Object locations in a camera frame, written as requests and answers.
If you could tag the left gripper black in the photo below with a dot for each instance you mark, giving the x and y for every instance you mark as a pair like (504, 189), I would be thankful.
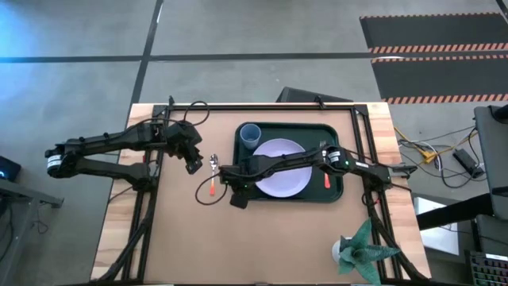
(182, 139)

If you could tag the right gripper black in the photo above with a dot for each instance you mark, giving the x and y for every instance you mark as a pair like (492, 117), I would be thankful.
(236, 175)

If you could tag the lavender round plate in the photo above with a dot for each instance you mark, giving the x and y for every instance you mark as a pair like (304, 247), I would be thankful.
(283, 184)

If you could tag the blue ribbed cup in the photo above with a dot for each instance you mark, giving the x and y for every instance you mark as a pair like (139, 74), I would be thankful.
(250, 137)

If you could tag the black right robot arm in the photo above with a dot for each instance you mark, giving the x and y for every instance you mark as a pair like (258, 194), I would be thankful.
(293, 159)

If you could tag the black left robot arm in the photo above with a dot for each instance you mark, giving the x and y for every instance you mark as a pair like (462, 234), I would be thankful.
(99, 141)

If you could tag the dark green serving tray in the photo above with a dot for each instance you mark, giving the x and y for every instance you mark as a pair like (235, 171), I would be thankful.
(301, 131)

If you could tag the black flat panel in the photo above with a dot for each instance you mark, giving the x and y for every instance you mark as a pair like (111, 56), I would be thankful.
(305, 95)

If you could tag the artificial plant in white pot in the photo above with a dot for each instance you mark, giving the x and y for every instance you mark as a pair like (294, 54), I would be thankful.
(359, 250)

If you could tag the grey side table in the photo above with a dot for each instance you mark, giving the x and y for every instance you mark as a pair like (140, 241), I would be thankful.
(16, 190)

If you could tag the black device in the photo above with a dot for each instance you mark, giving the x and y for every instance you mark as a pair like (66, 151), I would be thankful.
(8, 168)

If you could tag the white box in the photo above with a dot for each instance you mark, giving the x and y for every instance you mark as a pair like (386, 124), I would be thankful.
(440, 238)

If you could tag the black cart beam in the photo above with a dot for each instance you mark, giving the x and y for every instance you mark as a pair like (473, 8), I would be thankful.
(456, 210)

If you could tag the black orange-striped floor mat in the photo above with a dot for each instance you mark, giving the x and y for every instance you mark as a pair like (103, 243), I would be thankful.
(436, 79)
(436, 29)

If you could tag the black power adapter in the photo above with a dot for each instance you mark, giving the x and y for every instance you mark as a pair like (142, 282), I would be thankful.
(468, 163)

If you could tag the black keyboard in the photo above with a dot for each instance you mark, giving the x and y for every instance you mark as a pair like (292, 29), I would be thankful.
(490, 272)

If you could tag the black table frame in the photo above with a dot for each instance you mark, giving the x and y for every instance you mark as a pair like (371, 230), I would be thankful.
(258, 107)

